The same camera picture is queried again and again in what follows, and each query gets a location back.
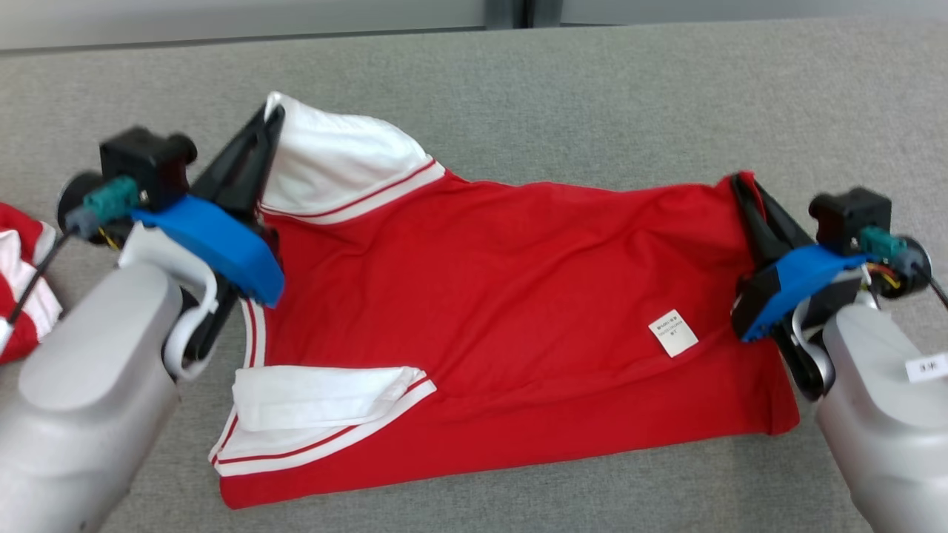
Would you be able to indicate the white label on right arm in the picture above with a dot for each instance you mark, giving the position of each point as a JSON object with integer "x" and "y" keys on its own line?
{"x": 927, "y": 368}

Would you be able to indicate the red jersey shirt white sleeves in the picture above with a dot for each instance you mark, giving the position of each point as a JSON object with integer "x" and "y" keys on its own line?
{"x": 481, "y": 296}

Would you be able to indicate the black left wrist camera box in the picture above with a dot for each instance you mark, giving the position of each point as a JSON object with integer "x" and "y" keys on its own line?
{"x": 144, "y": 166}

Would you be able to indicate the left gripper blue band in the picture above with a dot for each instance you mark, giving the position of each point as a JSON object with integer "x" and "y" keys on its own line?
{"x": 222, "y": 248}

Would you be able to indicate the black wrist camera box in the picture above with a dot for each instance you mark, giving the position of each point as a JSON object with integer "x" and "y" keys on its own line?
{"x": 144, "y": 166}
{"x": 848, "y": 215}

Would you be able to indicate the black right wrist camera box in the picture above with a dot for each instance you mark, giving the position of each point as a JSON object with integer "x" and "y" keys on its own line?
{"x": 848, "y": 215}

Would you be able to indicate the left robot arm silver white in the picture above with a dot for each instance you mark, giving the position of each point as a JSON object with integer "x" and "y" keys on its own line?
{"x": 81, "y": 400}

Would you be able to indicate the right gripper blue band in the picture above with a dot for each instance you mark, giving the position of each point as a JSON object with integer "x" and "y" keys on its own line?
{"x": 792, "y": 285}

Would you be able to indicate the grey cylinder post foot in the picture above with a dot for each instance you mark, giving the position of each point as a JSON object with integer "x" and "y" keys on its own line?
{"x": 548, "y": 10}
{"x": 503, "y": 11}

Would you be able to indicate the red shorts white side stripes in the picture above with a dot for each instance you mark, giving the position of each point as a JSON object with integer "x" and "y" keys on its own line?
{"x": 15, "y": 222}

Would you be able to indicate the right robot arm silver white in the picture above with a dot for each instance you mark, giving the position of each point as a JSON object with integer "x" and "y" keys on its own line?
{"x": 889, "y": 437}

